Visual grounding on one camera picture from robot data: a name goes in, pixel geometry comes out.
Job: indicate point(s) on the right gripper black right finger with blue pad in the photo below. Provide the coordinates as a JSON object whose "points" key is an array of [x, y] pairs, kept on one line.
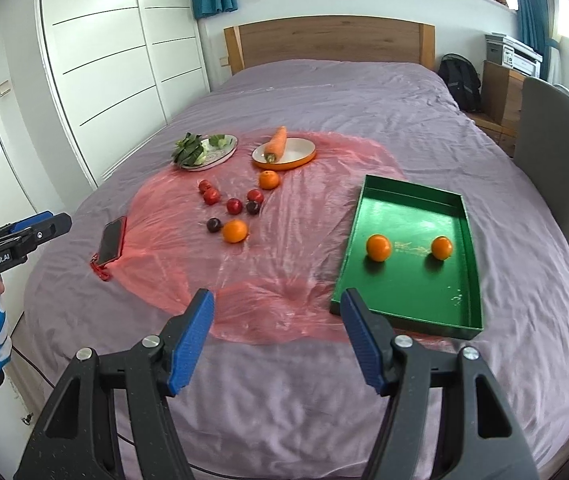
{"points": [[479, 437]]}

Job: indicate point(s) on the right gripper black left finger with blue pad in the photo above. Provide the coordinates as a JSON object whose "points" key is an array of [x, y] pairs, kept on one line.
{"points": [[76, 435]]}

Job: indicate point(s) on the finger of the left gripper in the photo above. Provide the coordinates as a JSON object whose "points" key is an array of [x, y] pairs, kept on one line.
{"points": [[18, 226], [20, 244]]}

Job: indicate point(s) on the red apple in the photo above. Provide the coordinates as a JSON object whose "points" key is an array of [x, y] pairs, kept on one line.
{"points": [[211, 196], [234, 206], [255, 195], [204, 186]]}

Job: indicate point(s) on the dark plum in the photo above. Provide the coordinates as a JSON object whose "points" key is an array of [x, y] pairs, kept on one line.
{"points": [[253, 207], [213, 225]]}

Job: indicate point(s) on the carrot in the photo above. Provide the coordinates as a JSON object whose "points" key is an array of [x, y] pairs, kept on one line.
{"points": [[275, 148]]}

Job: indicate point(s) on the smartphone red case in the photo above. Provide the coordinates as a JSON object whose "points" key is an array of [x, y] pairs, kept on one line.
{"points": [[110, 248]]}

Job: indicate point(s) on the purple bed cover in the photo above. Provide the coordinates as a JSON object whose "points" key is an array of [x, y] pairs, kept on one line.
{"points": [[301, 410]]}

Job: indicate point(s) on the green metal tray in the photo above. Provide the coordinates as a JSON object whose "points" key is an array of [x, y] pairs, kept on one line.
{"points": [[413, 289]]}

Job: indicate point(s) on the white plate with greens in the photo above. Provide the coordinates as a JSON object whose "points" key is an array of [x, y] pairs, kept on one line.
{"points": [[214, 152]]}

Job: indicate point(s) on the white wardrobe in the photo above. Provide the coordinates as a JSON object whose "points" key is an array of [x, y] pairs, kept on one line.
{"points": [[123, 70]]}

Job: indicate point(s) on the pink plastic sheet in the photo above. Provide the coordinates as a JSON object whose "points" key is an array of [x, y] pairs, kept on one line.
{"points": [[276, 285]]}

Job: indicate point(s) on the orange oval dish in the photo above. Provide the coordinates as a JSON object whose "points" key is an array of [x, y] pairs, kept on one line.
{"points": [[298, 152]]}

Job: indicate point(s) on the grey chair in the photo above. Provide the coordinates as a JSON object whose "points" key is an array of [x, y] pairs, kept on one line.
{"points": [[542, 148]]}

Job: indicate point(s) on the wooden nightstand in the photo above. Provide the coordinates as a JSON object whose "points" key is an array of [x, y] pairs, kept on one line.
{"points": [[501, 104]]}

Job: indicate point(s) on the black backpack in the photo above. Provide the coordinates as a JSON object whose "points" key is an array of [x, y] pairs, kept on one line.
{"points": [[462, 81]]}

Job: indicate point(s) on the wooden headboard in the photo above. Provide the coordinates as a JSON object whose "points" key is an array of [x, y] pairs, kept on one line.
{"points": [[341, 38]]}

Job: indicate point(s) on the white printer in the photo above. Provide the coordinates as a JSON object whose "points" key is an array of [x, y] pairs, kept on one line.
{"points": [[508, 52]]}

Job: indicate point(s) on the teal curtain right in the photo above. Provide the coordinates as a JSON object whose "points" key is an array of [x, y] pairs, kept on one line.
{"points": [[537, 30]]}

